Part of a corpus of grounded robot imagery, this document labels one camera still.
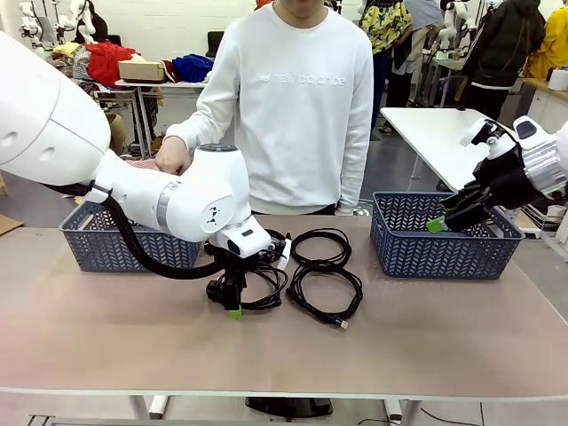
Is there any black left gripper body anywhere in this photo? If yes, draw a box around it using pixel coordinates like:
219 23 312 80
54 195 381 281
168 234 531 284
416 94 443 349
212 248 249 288

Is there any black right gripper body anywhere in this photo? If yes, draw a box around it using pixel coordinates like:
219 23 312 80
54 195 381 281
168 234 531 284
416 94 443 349
470 148 529 210

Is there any person's left forearm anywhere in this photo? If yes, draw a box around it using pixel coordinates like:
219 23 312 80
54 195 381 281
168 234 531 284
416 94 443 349
339 132 375 210

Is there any person's right forearm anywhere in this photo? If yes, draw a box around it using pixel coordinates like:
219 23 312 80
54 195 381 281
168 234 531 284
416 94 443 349
162 99 233 150

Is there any person's right hand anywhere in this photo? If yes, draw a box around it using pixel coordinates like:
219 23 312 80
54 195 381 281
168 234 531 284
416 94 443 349
155 135 193 176

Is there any blue-grey plastic basket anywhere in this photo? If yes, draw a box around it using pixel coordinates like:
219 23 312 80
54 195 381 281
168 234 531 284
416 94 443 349
370 190 525 280
59 201 209 273

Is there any white side table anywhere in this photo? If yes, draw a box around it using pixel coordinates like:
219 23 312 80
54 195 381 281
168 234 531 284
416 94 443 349
380 106 568 193

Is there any black round base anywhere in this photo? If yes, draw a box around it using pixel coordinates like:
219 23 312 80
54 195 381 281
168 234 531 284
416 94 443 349
245 397 334 418

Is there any white table leg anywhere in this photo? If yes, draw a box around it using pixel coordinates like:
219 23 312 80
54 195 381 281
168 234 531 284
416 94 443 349
148 394 170 421

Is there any red patterned cloth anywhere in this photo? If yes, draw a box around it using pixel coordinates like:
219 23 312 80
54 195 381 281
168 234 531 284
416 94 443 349
127 158 162 172

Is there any person in dark jacket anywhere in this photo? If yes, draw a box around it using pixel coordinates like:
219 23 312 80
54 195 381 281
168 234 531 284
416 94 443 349
461 0 547 130

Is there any person in yellow jacket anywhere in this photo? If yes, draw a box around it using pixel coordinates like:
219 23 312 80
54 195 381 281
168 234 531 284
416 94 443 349
526 6 568 82

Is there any person in white sweatshirt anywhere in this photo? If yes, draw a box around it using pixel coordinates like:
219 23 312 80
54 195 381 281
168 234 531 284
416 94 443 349
194 0 375 217

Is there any person in yellow patterned shirt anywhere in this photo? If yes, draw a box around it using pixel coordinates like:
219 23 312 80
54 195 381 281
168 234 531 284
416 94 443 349
358 0 414 134

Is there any white background table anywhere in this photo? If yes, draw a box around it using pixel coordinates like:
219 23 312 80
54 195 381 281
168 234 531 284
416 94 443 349
114 78 209 161

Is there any blue cloth pile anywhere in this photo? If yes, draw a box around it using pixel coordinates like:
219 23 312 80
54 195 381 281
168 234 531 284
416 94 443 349
171 53 215 83

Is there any cardboard box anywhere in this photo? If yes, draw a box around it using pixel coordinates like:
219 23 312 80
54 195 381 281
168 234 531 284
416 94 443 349
117 59 167 83

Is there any flat cardboard sheet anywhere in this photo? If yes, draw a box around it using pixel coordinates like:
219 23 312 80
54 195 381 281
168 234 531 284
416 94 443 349
0 212 26 237

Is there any red cloth pile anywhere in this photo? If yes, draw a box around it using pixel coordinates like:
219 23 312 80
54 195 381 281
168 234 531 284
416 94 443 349
85 40 144 89

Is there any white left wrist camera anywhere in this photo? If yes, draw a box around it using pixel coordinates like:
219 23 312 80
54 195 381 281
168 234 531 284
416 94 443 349
262 234 294 271

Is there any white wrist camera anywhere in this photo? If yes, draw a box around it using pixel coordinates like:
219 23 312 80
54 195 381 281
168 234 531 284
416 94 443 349
458 117 518 162
262 234 294 271

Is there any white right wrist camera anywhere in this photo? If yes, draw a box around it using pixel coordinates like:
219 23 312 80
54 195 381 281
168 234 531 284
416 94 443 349
458 117 518 162

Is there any white wire shelf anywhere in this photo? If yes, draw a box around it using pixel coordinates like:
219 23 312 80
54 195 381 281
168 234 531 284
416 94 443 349
517 202 568 243

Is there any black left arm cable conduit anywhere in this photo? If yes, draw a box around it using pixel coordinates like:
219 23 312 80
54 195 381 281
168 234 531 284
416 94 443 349
57 179 225 280

